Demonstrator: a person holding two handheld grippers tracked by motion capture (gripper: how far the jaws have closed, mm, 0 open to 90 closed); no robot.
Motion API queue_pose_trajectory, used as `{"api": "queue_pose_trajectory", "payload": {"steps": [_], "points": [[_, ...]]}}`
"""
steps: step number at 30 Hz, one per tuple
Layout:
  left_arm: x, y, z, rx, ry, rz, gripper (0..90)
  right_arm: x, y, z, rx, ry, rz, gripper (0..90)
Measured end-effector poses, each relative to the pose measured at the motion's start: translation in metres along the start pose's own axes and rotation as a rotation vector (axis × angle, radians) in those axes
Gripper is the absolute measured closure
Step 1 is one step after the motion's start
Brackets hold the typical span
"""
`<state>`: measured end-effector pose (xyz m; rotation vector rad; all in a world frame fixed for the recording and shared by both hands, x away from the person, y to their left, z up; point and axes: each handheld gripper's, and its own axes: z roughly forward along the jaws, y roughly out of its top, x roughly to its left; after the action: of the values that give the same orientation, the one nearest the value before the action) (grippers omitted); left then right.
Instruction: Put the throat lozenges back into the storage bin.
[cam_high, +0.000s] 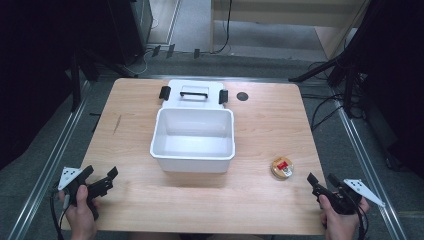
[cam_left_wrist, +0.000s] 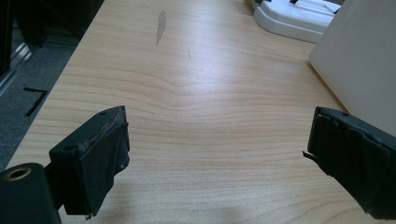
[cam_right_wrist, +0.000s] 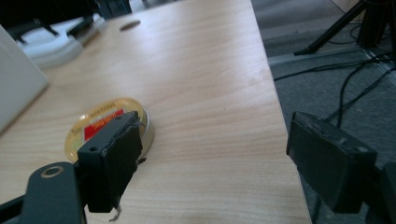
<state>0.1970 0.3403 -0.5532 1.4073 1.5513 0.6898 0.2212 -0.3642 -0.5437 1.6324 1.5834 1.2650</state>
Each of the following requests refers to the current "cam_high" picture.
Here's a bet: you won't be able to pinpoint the metal floor rail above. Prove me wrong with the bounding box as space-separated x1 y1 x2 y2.
7 79 92 240
332 96 408 240

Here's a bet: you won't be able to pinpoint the round gold tin red label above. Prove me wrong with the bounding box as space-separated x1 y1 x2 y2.
270 156 295 181

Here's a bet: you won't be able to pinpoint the white plastic storage box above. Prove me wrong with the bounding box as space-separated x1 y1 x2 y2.
149 107 236 174

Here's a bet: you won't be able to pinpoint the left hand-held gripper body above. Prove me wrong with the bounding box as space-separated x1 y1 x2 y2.
57 166 113 221

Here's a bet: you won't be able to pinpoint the black cabinet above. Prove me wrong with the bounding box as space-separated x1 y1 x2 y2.
108 0 154 66

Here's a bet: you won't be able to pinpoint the light wooden furniture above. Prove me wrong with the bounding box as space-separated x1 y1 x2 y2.
209 0 372 61

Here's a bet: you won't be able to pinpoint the white floor cable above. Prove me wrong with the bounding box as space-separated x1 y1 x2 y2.
131 46 155 76

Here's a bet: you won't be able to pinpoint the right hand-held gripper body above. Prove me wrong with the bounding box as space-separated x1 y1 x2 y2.
312 178 387 216

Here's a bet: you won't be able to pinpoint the white box lid black latches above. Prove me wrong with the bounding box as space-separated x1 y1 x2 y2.
158 79 230 111

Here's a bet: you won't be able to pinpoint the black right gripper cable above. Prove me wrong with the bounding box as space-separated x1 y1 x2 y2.
352 198 370 240

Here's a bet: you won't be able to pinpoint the black metal stand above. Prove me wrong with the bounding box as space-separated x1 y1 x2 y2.
68 46 138 114
288 0 378 118

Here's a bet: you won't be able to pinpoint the person's right hand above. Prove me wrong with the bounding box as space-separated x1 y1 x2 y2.
318 194 371 240

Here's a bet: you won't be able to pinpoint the person's left hand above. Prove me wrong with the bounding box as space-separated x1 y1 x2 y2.
58 184 102 240

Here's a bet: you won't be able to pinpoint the black floor cables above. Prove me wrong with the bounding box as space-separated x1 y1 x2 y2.
301 60 366 132

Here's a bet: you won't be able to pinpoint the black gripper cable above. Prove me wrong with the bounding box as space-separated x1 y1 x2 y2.
352 198 370 240
49 189 70 240

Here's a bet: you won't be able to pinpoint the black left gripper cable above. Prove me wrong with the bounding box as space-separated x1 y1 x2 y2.
49 189 70 240

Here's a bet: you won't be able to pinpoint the black hanging cable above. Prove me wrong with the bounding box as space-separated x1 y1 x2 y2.
211 0 234 55

